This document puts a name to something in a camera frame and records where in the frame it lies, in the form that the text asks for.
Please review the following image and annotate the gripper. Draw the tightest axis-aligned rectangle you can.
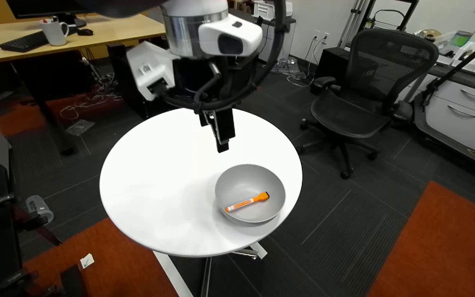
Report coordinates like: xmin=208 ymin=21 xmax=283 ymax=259
xmin=173 ymin=54 xmax=263 ymax=153

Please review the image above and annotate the grey bowl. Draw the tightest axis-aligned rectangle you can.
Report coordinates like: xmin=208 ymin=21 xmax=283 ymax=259
xmin=214 ymin=164 xmax=286 ymax=224

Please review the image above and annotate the orange marker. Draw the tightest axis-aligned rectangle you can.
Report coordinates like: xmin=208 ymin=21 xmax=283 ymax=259
xmin=225 ymin=191 xmax=270 ymax=213

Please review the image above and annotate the white printer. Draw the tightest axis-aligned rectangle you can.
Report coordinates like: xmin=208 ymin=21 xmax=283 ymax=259
xmin=253 ymin=0 xmax=294 ymax=21

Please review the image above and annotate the black computer tower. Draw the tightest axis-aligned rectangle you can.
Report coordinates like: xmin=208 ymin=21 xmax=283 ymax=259
xmin=310 ymin=46 xmax=350 ymax=96

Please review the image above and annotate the grey floor sheet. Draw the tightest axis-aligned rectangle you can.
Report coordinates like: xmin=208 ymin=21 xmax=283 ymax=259
xmin=66 ymin=119 xmax=96 ymax=137

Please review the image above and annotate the black mesh office chair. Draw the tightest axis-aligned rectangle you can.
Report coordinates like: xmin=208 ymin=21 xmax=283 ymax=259
xmin=300 ymin=28 xmax=440 ymax=180

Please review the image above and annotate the wooden desk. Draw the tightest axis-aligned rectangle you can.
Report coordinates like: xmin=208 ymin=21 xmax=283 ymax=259
xmin=0 ymin=13 xmax=167 ymax=156

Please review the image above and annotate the white mug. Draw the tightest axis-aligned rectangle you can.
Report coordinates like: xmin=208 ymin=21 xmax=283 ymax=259
xmin=39 ymin=18 xmax=70 ymax=46

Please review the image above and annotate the grey cylinder device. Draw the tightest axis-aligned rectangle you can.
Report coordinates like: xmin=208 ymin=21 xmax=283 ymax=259
xmin=26 ymin=194 xmax=55 ymax=224

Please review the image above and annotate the black keyboard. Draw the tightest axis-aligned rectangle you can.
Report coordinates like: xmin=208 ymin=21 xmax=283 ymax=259
xmin=0 ymin=31 xmax=49 ymax=53

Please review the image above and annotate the black monitor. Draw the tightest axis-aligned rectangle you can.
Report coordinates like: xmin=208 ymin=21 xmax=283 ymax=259
xmin=5 ymin=0 xmax=90 ymax=28

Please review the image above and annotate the white drawer cabinet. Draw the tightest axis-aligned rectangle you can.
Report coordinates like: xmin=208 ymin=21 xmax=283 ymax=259
xmin=397 ymin=62 xmax=475 ymax=158

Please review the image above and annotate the stand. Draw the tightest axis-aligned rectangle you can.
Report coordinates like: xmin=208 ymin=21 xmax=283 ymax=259
xmin=421 ymin=30 xmax=475 ymax=108

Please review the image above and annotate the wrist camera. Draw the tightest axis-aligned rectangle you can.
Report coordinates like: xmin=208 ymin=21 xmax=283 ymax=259
xmin=126 ymin=41 xmax=177 ymax=102

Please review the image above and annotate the tangle of white cables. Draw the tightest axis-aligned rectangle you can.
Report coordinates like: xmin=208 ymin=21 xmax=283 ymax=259
xmin=58 ymin=57 xmax=123 ymax=121

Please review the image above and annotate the black frame machine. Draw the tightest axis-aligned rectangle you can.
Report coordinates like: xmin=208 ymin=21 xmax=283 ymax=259
xmin=360 ymin=0 xmax=420 ymax=33

